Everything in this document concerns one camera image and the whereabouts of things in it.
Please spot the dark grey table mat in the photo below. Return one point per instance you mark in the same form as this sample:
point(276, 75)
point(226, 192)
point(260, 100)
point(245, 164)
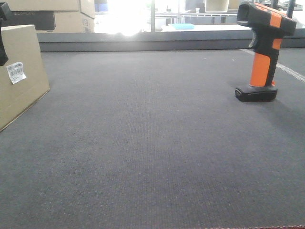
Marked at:
point(156, 140)

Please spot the brown cardboard package box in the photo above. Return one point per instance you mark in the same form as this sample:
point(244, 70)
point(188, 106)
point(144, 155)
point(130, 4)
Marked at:
point(21, 45)

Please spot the grey raised table ledge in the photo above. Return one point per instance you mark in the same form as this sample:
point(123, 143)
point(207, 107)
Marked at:
point(146, 41)

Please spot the black box in stack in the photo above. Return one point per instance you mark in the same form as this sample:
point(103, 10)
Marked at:
point(42, 20)

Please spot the orange black barcode scanner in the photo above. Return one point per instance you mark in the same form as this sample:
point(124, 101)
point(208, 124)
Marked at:
point(269, 26)

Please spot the stacked cardboard boxes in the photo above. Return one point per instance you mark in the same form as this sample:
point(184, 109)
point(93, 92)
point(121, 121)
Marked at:
point(71, 16)

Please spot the white barcode label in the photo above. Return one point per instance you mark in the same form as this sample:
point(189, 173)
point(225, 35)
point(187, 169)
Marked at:
point(15, 72)

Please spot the cyan foam pad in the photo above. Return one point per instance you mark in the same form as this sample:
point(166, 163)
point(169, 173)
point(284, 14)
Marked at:
point(183, 26)

